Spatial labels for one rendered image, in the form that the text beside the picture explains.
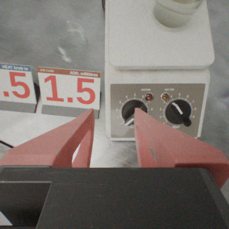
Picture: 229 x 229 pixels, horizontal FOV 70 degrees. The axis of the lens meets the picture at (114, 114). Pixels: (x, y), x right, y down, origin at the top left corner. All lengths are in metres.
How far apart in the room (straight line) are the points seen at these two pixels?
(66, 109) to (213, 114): 0.23
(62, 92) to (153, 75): 0.14
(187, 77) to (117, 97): 0.09
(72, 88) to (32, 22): 0.16
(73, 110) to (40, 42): 0.14
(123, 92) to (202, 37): 0.11
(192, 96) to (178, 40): 0.07
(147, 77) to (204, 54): 0.07
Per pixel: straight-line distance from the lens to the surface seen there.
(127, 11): 0.23
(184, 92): 0.22
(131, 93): 0.20
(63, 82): 0.25
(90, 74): 0.24
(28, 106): 0.29
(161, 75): 0.21
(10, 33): 0.37
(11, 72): 0.29
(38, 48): 0.33
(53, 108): 0.27
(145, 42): 0.21
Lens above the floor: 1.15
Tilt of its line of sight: 78 degrees down
